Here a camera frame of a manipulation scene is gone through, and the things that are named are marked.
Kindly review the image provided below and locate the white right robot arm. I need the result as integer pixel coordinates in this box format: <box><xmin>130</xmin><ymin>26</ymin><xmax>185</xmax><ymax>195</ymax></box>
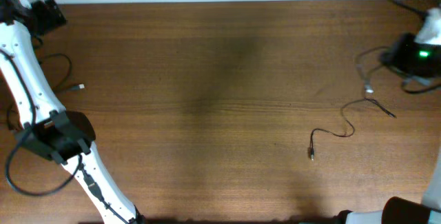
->
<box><xmin>335</xmin><ymin>7</ymin><xmax>440</xmax><ymax>224</ymax></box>

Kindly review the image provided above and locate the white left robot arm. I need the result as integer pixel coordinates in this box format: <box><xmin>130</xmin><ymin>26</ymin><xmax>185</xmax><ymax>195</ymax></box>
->
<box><xmin>1</xmin><ymin>0</ymin><xmax>146</xmax><ymax>223</ymax></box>

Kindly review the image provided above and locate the black USB cable bundle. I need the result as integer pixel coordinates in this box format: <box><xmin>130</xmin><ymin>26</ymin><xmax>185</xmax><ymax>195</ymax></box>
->
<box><xmin>308</xmin><ymin>46</ymin><xmax>397</xmax><ymax>161</ymax></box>

